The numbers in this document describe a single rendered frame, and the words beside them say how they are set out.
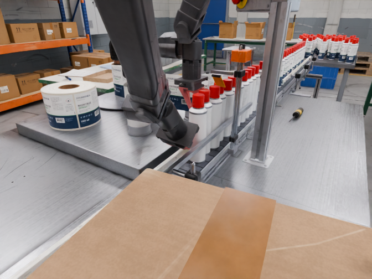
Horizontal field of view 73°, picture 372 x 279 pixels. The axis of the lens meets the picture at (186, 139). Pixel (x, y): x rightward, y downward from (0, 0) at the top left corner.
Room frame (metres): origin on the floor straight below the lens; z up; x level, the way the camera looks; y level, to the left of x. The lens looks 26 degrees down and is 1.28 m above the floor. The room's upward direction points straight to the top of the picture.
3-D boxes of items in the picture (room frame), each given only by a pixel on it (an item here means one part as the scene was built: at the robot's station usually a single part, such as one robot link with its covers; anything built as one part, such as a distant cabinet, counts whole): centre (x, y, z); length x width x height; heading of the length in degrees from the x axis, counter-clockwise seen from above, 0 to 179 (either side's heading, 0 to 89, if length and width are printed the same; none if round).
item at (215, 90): (0.75, -0.09, 0.98); 0.05 x 0.05 x 0.20
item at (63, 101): (0.98, 0.46, 0.95); 0.20 x 0.20 x 0.14
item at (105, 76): (2.14, 0.66, 0.82); 0.34 x 0.24 x 0.03; 160
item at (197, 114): (0.67, -0.03, 0.98); 0.05 x 0.05 x 0.20
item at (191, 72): (0.76, -0.02, 1.13); 0.10 x 0.07 x 0.07; 149
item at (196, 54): (0.77, -0.01, 1.19); 0.07 x 0.06 x 0.07; 64
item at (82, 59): (4.84, 1.65, 0.32); 1.20 x 0.83 x 0.64; 63
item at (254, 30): (6.19, -1.55, 0.96); 0.43 x 0.42 x 0.37; 62
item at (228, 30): (6.47, -0.99, 0.97); 0.47 x 0.41 x 0.37; 151
